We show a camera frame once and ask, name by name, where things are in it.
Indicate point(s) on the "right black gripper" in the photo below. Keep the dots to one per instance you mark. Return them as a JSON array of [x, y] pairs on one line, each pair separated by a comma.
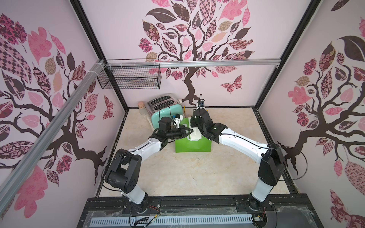
[[196, 118]]

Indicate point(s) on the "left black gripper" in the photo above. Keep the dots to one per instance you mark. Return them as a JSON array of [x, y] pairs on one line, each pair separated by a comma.
[[182, 131]]

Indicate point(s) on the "green tote bag white handles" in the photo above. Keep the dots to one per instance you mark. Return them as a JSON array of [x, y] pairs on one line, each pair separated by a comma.
[[184, 145]]

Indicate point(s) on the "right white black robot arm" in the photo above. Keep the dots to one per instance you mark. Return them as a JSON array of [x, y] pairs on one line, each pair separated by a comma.
[[269, 157]]

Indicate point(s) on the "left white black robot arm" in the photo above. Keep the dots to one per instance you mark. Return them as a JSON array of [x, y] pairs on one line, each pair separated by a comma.
[[123, 171]]

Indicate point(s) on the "mint green chrome toaster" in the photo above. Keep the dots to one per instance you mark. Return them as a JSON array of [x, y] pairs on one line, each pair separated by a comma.
[[165, 105]]

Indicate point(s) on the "small glass jar cork lid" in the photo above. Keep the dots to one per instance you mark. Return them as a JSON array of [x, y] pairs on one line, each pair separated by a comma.
[[142, 109]]

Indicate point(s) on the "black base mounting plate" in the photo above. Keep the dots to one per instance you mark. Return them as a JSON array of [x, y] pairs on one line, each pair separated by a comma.
[[278, 211]]

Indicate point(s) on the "black wire basket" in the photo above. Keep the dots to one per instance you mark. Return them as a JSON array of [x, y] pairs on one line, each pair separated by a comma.
[[131, 74]]

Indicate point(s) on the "aluminium frame rail back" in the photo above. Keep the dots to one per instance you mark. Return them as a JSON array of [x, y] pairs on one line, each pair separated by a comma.
[[210, 63]]

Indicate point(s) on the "aluminium frame rail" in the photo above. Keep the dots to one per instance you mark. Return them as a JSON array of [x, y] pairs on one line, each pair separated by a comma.
[[21, 172], [210, 63]]

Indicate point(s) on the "white slotted cable duct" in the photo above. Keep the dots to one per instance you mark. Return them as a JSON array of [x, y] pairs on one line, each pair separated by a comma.
[[168, 221]]

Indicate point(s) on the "aluminium frame rail left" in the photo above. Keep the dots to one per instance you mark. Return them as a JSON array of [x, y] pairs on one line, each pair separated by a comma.
[[21, 172]]

